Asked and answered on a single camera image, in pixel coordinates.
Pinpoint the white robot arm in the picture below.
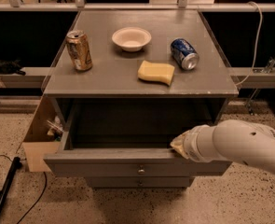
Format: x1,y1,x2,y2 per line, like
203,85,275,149
171,119,275,175

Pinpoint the metal railing frame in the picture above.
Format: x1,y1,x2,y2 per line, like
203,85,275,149
0,0,275,12

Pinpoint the yellow sponge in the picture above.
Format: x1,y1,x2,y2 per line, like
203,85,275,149
138,61,175,86

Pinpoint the black floor bar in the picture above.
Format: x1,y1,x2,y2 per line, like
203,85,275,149
0,157,22,215

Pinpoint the blue soda can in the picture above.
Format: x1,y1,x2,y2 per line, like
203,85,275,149
171,38,199,70

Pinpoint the black floor cable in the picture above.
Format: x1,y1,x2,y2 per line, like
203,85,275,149
0,154,48,224

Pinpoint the grey top drawer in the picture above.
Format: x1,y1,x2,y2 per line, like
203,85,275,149
44,111,230,181

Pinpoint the black object on ledge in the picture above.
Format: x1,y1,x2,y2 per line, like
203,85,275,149
0,60,26,76

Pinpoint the white paper bowl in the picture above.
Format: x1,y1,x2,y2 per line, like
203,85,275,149
112,27,152,52

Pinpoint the cardboard side box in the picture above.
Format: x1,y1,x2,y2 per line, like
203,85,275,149
22,97,60,172

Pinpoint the gold soda can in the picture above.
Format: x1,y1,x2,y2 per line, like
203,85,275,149
66,30,92,71

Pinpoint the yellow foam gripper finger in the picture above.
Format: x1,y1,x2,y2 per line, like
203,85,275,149
170,131,189,159

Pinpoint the crumpled trash in box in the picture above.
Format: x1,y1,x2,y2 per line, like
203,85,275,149
47,116,63,141

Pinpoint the grey drawer cabinet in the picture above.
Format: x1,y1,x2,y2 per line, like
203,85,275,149
41,8,240,189

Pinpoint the white hanging cable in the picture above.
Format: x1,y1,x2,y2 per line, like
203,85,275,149
235,1,264,87

